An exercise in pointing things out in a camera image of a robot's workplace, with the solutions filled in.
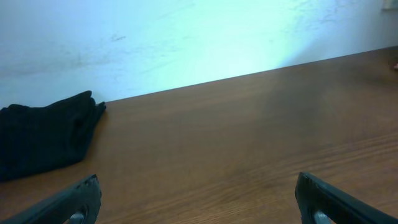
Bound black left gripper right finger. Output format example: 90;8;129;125
295;172;397;224

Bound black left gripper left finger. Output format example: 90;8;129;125
1;174;102;224

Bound black shorts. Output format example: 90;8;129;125
1;91;106;182

